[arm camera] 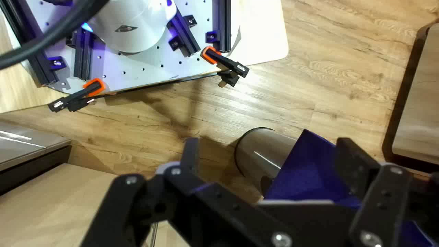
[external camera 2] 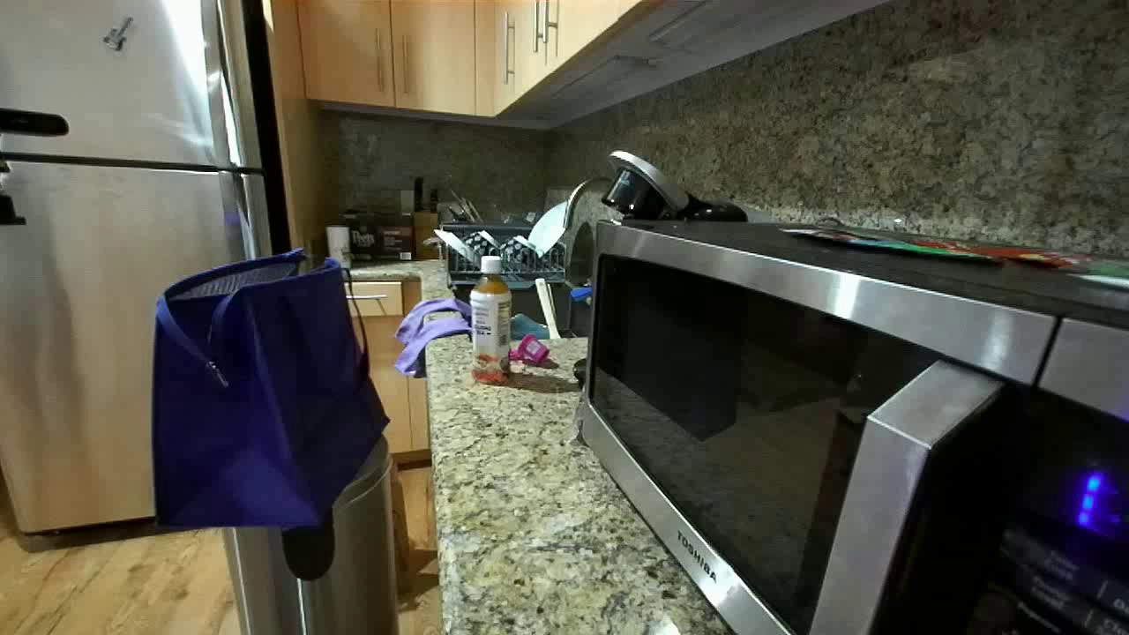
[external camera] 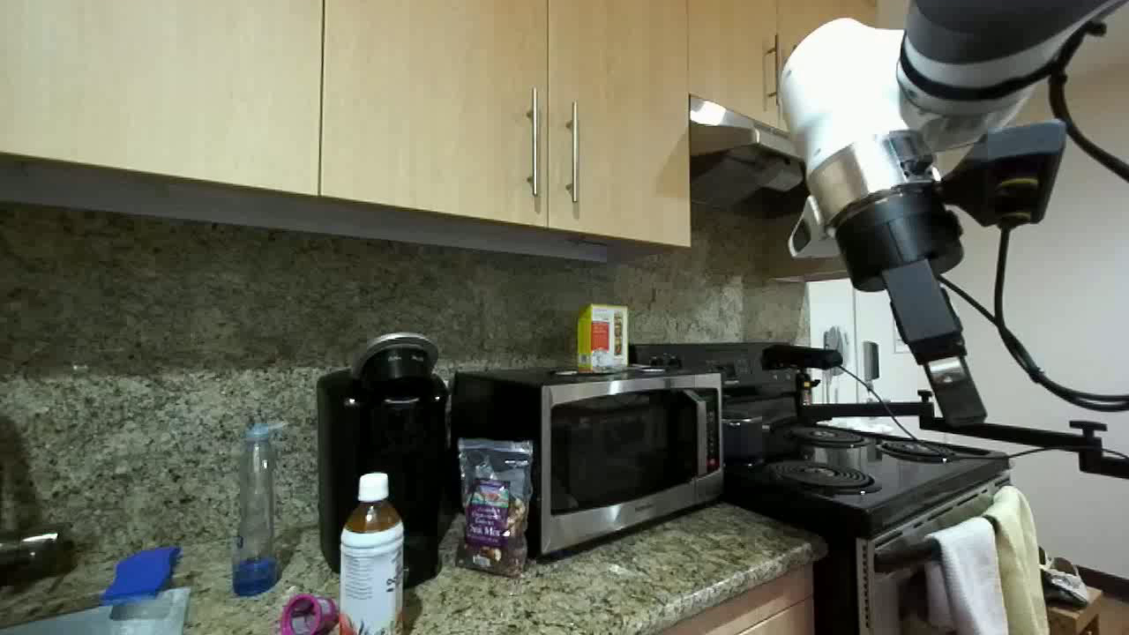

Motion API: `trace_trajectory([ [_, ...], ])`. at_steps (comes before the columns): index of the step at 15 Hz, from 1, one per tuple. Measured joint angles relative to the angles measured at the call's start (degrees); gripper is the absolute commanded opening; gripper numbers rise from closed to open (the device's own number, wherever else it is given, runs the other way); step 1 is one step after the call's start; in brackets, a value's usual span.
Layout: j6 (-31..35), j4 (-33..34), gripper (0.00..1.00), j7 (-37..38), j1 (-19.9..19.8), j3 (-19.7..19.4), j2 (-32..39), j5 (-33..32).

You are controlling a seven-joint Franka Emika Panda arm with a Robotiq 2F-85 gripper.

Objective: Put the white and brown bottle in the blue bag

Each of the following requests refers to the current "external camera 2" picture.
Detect white and brown bottle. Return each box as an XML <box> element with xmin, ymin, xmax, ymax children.
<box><xmin>470</xmin><ymin>253</ymin><xmax>519</xmax><ymax>389</ymax></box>

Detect blue insulated bag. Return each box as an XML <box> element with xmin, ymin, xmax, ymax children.
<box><xmin>147</xmin><ymin>248</ymin><xmax>391</xmax><ymax>536</ymax></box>

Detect small pink object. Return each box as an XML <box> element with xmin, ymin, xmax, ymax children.
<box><xmin>505</xmin><ymin>331</ymin><xmax>558</xmax><ymax>372</ymax></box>

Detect white plate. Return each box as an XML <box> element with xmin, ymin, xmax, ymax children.
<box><xmin>527</xmin><ymin>178</ymin><xmax>609</xmax><ymax>286</ymax></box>

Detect dark dish rack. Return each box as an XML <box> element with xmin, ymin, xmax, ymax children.
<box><xmin>434</xmin><ymin>220</ymin><xmax>570</xmax><ymax>299</ymax></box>

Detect purple cloth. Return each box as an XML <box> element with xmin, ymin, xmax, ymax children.
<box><xmin>391</xmin><ymin>293</ymin><xmax>475</xmax><ymax>381</ymax></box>

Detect brown knife block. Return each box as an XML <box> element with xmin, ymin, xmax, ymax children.
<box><xmin>409</xmin><ymin>206</ymin><xmax>443</xmax><ymax>266</ymax></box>

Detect wooden lower cabinet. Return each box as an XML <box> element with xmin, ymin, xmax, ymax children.
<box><xmin>345</xmin><ymin>271</ymin><xmax>434</xmax><ymax>465</ymax></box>

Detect stainless steel microwave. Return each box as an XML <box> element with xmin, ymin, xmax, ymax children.
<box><xmin>570</xmin><ymin>214</ymin><xmax>1129</xmax><ymax>635</ymax></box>

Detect white cup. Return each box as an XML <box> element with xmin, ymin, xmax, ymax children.
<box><xmin>325</xmin><ymin>221</ymin><xmax>356</xmax><ymax>269</ymax></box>

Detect wooden upper cabinets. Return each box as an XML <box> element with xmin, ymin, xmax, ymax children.
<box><xmin>292</xmin><ymin>0</ymin><xmax>646</xmax><ymax>122</ymax></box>

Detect stainless steel trash can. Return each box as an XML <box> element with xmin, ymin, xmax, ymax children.
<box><xmin>222</xmin><ymin>439</ymin><xmax>407</xmax><ymax>635</ymax></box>

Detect flat colourful packet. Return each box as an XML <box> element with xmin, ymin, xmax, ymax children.
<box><xmin>778</xmin><ymin>221</ymin><xmax>1087</xmax><ymax>271</ymax></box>

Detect stainless steel refrigerator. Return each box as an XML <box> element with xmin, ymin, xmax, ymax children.
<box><xmin>0</xmin><ymin>0</ymin><xmax>283</xmax><ymax>539</ymax></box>

